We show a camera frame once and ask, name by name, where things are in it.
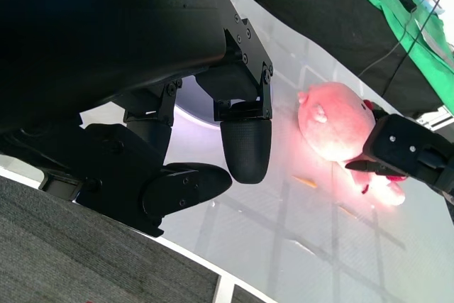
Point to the black cloth backdrop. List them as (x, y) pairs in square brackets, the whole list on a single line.
[(319, 8)]

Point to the lavender round plate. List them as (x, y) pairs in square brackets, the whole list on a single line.
[(191, 104)]

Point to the aluminium frame rail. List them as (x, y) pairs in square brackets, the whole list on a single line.
[(436, 116)]

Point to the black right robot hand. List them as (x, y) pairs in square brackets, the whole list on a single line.
[(401, 147)]

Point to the green cloth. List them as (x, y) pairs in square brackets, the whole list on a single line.
[(434, 65)]

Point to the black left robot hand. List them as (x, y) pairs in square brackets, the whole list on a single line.
[(106, 51)]

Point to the pink plush doll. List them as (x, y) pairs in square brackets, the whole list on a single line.
[(333, 118)]

